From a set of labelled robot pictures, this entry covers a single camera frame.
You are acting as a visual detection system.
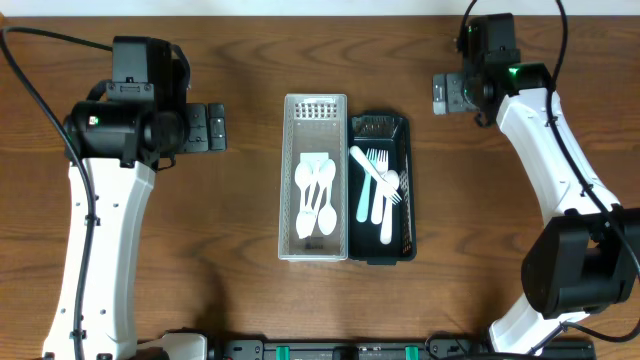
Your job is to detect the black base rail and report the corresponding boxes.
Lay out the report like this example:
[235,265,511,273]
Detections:
[219,333,596,360]

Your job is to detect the pink plastic fork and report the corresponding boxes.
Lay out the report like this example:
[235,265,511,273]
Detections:
[371,150,389,225]

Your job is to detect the white plastic spoon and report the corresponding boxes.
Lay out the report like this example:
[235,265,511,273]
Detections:
[296,174,318,239]
[294,161,313,212]
[312,159,336,216]
[317,185,337,236]

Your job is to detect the pink plastic spoon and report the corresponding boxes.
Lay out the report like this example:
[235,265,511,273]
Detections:
[380,170,400,245]

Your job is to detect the mint green plastic fork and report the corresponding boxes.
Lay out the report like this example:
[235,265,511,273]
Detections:
[356,149,377,223]

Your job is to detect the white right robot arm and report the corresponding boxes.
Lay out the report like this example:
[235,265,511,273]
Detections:
[433,13,639,358]

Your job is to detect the white plastic fork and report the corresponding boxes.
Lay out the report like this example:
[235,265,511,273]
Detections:
[349,145,402,205]

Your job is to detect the clear plastic mesh basket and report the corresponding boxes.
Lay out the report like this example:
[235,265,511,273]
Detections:
[278,94,348,262]

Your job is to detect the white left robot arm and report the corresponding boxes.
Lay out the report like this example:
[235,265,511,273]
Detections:
[42,36,226,359]

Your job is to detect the black plastic mesh basket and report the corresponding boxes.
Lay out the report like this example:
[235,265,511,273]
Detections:
[348,111,417,265]

